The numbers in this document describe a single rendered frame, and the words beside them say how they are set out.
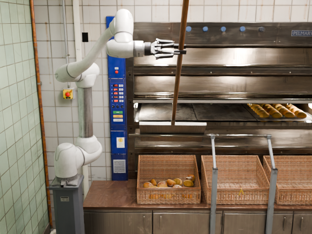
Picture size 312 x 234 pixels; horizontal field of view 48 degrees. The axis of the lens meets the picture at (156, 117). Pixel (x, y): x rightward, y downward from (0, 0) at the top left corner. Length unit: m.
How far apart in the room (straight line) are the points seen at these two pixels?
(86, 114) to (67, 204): 0.65
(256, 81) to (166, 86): 0.83
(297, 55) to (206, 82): 0.85
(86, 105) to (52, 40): 1.03
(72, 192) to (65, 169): 0.18
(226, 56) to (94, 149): 1.48
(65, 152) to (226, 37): 1.75
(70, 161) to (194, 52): 1.52
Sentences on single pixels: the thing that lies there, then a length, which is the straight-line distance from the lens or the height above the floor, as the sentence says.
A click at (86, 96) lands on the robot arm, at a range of 2.53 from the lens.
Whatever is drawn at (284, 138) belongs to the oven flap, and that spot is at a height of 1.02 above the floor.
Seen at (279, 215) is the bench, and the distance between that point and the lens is 3.30.
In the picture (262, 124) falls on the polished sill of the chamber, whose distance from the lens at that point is 3.52.
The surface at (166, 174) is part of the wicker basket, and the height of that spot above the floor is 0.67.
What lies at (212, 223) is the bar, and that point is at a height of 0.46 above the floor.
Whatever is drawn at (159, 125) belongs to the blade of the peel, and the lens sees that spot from 2.88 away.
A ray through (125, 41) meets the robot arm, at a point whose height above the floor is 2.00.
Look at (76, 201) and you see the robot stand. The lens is 2.63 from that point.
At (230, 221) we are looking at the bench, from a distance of 3.24.
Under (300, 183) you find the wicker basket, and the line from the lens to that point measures 3.75.
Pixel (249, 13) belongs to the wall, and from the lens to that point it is 3.34.
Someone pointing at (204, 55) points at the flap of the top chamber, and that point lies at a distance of 3.30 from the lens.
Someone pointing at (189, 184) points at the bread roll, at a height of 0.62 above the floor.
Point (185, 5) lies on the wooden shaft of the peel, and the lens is 1.75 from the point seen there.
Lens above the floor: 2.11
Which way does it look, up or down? 15 degrees down
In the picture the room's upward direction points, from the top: straight up
